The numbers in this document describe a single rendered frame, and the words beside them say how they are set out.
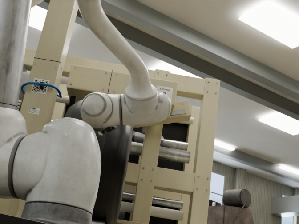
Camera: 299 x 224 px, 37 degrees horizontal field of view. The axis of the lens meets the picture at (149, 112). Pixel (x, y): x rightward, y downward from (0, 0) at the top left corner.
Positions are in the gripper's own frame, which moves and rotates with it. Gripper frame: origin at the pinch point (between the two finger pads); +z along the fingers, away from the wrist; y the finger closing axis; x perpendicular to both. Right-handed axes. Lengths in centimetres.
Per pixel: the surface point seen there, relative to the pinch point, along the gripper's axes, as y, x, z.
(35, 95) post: 36, -17, 35
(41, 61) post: 38, -36, 37
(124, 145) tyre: -10.1, 2.2, 13.4
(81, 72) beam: 22, -42, 64
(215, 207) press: -151, -4, 499
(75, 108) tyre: 14.1, -11.1, 19.1
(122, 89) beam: -3, -36, 64
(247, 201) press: -207, -23, 527
